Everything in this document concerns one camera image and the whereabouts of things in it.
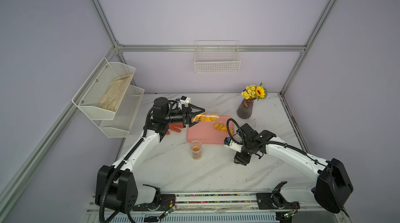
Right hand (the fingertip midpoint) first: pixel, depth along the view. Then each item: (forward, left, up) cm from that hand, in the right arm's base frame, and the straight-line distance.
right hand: (235, 156), depth 82 cm
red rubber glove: (+22, +37, -4) cm, 43 cm away
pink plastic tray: (+18, +16, -6) cm, 25 cm away
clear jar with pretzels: (+6, +21, -1) cm, 22 cm away
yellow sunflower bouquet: (+30, -12, +18) cm, 37 cm away
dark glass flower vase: (+30, -11, +1) cm, 32 cm away
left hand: (+9, +17, +24) cm, 31 cm away
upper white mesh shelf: (+23, +69, +24) cm, 76 cm away
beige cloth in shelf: (+26, +63, +24) cm, 72 cm away
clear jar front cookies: (+9, +15, +23) cm, 29 cm away
